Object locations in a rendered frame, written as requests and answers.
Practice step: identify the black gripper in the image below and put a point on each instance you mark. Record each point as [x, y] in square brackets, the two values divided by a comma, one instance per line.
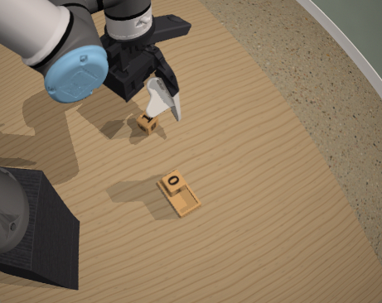
[141, 60]

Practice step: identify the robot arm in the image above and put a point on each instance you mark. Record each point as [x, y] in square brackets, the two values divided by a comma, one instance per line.
[58, 39]

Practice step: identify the tan wooden cube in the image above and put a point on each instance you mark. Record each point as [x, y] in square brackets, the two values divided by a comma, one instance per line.
[146, 124]
[173, 183]

